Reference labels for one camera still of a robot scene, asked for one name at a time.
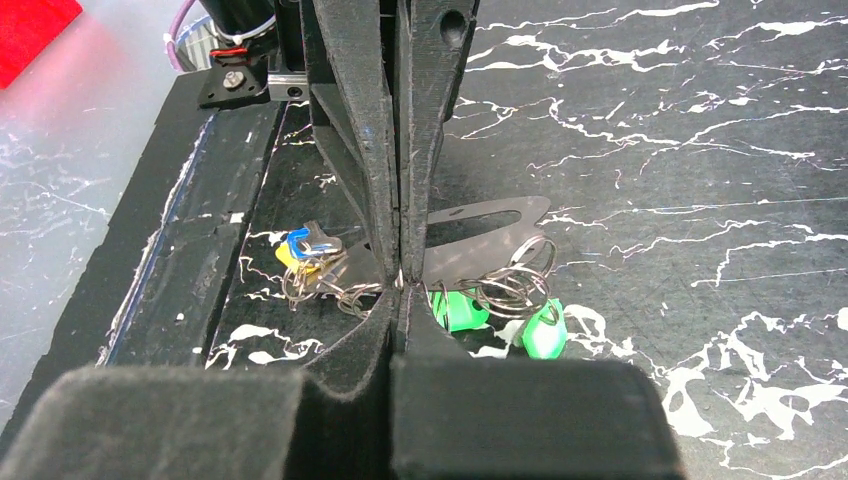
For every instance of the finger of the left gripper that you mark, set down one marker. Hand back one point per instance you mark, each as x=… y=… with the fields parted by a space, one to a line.
x=433 y=41
x=351 y=115

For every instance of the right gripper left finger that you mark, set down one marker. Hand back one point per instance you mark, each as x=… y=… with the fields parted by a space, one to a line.
x=326 y=419

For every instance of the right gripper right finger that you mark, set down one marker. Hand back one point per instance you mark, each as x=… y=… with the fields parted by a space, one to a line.
x=457 y=417

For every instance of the green key tag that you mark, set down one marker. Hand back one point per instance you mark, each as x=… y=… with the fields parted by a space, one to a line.
x=544 y=335
x=457 y=312

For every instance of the small silver key rings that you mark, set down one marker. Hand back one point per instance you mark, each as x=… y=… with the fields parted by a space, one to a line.
x=464 y=278

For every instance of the blue key tag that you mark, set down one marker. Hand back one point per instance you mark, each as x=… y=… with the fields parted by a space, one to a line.
x=311 y=241

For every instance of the yellow key tag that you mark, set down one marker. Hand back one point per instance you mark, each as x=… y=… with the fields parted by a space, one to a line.
x=295 y=261

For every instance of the large silver carabiner keyring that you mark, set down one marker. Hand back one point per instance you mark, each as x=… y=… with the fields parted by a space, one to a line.
x=459 y=256

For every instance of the red plastic crate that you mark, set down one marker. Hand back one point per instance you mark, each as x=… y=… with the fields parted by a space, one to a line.
x=27 y=28

